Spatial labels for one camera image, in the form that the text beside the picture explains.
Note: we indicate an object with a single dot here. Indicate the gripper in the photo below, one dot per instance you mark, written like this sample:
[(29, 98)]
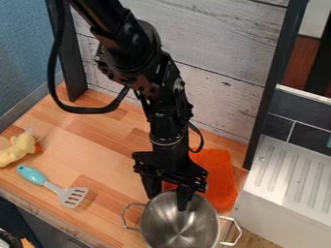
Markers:
[(170, 161)]

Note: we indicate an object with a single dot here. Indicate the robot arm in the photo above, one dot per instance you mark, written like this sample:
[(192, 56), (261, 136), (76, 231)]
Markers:
[(138, 58)]

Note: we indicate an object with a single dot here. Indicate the orange cloth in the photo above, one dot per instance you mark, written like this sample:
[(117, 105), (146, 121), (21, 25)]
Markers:
[(218, 177)]

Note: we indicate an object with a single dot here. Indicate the silver pot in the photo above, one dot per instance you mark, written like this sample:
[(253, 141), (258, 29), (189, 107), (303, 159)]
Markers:
[(181, 223)]

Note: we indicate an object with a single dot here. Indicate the yellow plush toy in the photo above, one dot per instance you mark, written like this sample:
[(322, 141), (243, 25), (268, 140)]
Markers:
[(17, 149)]

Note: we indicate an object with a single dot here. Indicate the toy sink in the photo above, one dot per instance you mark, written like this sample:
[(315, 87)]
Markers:
[(293, 180)]

